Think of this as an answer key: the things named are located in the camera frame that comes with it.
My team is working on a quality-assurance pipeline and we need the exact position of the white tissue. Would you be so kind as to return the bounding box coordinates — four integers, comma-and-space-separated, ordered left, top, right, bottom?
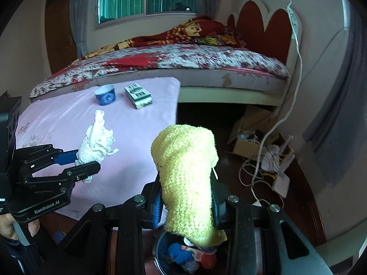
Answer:
75, 110, 119, 166

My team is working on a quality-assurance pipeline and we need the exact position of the yellow fluffy cloth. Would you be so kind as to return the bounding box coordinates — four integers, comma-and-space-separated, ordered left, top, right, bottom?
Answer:
151, 125, 227, 248

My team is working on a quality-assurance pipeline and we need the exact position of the dark blue cloth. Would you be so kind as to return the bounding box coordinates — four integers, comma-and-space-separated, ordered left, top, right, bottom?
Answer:
168, 243, 194, 264

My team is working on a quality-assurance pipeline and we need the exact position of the black round trash bin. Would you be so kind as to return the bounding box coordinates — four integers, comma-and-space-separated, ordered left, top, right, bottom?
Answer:
152, 227, 231, 274

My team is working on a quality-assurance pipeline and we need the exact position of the person left hand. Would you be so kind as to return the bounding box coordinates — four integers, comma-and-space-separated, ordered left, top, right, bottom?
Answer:
0, 213, 41, 241

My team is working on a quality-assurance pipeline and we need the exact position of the brown cardboard box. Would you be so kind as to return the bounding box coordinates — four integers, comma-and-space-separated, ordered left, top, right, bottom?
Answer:
227, 114, 276, 160

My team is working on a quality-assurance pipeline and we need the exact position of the white router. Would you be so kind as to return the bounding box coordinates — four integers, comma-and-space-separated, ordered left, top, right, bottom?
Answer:
261, 135, 295, 198

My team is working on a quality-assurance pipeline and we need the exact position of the red white crumpled wrapper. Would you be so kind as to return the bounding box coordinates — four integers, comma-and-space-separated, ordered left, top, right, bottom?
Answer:
187, 247, 217, 262

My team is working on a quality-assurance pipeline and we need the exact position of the blue yogurt cup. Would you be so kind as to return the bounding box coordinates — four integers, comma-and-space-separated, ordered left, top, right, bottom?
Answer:
93, 85, 116, 106

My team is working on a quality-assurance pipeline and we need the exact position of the pink tablecloth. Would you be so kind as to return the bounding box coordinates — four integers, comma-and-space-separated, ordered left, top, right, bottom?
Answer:
16, 77, 180, 220

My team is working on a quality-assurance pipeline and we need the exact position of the green white milk carton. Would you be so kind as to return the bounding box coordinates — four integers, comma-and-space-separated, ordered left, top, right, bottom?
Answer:
124, 83, 152, 109

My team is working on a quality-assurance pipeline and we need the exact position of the wooden door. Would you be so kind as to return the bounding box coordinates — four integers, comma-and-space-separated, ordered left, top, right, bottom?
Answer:
45, 0, 77, 74

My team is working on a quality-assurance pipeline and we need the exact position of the bed with floral sheet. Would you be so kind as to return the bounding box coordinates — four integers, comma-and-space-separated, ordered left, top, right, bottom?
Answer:
29, 44, 290, 99

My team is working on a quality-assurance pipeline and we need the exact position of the grey hanging cloth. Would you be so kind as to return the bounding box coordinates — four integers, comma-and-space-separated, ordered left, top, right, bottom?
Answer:
302, 0, 366, 189

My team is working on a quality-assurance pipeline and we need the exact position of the red patterned blanket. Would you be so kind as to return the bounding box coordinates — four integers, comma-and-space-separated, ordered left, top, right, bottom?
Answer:
77, 16, 246, 61

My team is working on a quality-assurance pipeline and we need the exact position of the red heart headboard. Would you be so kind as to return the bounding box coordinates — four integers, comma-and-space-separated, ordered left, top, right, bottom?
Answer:
227, 0, 302, 72

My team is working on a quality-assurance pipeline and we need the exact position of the white cable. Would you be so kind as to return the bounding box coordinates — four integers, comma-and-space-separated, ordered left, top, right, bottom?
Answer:
237, 0, 304, 207

